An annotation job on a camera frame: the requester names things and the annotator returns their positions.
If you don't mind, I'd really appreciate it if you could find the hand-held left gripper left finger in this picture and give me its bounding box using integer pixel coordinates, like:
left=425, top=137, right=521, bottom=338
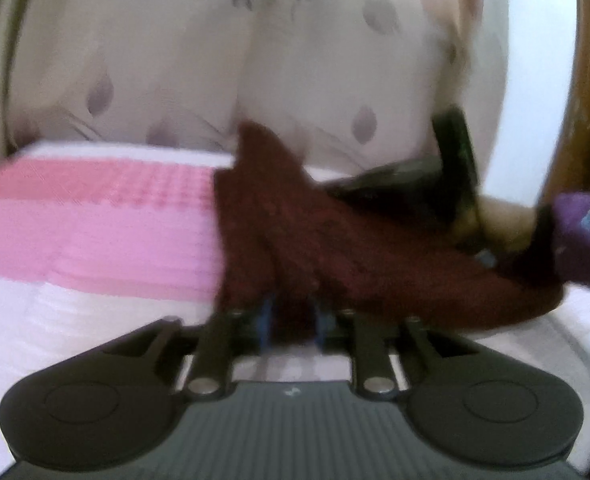
left=125, top=296, right=278, bottom=402

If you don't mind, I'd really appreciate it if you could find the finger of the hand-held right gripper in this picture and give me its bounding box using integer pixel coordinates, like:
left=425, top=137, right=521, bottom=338
left=325, top=156, right=443, bottom=200

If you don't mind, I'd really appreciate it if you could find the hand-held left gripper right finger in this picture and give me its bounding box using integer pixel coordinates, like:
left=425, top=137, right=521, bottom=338
left=313, top=300, right=456, bottom=402

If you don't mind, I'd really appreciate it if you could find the maroon knitted garment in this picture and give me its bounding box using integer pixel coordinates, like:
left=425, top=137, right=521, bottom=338
left=212, top=120, right=566, bottom=335

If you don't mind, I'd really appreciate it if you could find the person's right hand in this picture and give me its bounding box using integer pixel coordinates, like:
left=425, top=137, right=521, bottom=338
left=470, top=196, right=540, bottom=257

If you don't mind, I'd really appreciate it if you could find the pink white striped blanket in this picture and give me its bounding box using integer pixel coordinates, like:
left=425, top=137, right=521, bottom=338
left=0, top=141, right=590, bottom=480

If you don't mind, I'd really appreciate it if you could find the beige leaf print curtain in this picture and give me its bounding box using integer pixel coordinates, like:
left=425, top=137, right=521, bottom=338
left=0, top=0, right=513, bottom=173

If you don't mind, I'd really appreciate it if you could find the brown wooden frame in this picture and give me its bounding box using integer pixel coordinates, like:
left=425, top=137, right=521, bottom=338
left=537, top=0, right=590, bottom=211

